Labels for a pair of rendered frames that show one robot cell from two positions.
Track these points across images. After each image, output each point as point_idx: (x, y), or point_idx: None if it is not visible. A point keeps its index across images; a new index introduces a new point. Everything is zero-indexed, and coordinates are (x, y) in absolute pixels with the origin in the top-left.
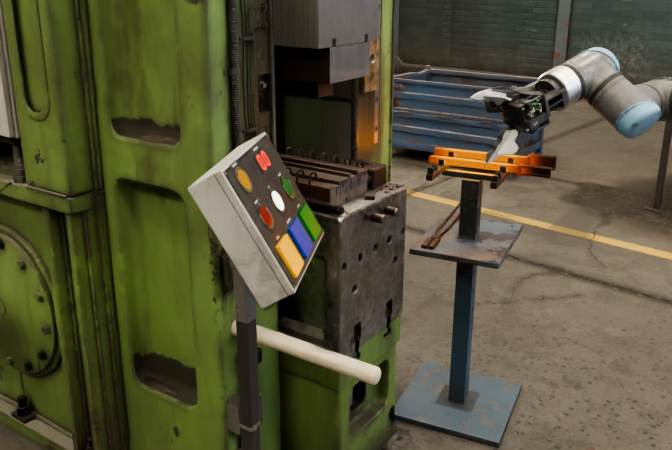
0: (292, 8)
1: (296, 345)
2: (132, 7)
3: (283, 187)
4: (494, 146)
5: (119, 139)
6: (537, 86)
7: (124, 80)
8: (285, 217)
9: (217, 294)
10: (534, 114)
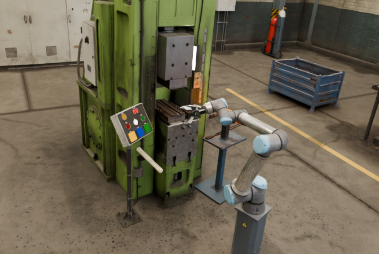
0: (161, 68)
1: (147, 157)
2: (123, 60)
3: (140, 118)
4: (188, 119)
5: (117, 93)
6: (203, 106)
7: (121, 77)
8: (136, 126)
9: None
10: (196, 114)
